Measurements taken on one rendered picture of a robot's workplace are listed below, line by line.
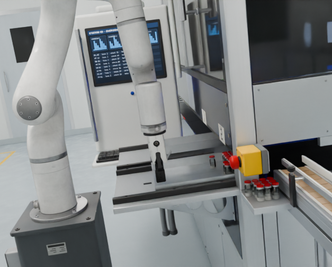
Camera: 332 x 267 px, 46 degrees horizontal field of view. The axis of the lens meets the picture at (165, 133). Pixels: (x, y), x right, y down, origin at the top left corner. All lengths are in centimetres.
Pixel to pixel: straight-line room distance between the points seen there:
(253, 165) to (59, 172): 60
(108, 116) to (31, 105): 104
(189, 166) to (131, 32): 59
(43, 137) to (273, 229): 79
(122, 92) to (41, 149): 98
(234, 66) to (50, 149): 61
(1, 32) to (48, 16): 578
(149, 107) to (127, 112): 95
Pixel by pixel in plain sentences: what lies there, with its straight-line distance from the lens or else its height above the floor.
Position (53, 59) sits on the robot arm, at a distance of 122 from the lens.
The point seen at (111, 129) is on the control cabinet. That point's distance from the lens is 219.
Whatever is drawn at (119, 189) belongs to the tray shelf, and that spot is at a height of 88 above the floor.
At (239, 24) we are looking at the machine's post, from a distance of 116.
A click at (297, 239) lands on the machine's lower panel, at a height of 68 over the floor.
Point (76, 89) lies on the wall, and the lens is 679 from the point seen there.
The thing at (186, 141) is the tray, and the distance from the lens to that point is 185.
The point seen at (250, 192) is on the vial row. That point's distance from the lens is 120.
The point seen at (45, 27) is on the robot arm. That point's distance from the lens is 122.
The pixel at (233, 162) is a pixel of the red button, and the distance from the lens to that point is 113.
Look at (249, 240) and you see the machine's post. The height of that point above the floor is 71.
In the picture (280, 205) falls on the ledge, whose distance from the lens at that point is 115.
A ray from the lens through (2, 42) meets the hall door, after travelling 699.
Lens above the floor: 136
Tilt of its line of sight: 13 degrees down
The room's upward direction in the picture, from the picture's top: 7 degrees counter-clockwise
